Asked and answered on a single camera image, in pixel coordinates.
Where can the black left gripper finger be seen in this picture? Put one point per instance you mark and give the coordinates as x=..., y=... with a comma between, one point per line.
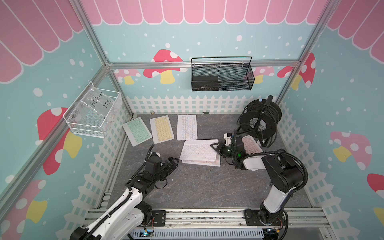
x=155, y=159
x=171, y=164

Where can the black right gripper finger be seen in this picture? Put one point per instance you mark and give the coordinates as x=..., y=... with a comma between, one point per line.
x=217, y=147
x=228, y=139

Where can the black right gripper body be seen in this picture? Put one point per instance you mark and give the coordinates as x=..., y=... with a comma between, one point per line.
x=226, y=152

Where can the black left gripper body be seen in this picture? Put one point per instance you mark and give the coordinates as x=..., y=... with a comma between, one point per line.
x=161, y=175

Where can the pink key keyboard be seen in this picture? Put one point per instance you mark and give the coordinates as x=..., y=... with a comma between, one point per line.
x=251, y=147
x=215, y=163

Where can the white key keyboard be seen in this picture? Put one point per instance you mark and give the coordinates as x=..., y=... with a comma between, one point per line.
x=198, y=150
x=187, y=128

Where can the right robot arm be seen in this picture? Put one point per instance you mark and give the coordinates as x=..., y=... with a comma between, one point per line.
x=287, y=175

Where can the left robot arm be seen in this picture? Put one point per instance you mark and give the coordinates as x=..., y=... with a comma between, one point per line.
x=120, y=210

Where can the yellow key keyboard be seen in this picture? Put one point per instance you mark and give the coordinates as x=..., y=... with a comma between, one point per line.
x=161, y=129

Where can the green key keyboard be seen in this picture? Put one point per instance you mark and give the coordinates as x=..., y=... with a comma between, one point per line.
x=137, y=131

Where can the black box in basket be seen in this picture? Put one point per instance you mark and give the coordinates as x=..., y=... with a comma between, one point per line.
x=205, y=83

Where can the black cable reel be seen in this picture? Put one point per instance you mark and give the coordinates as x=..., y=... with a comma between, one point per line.
x=259, y=119

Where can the black mesh wall basket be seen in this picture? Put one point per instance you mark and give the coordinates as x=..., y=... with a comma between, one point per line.
x=234, y=73

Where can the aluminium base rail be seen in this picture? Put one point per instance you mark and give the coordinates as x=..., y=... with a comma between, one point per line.
x=208, y=224

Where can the clear wire wall basket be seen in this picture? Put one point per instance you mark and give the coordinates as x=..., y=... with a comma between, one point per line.
x=94, y=111

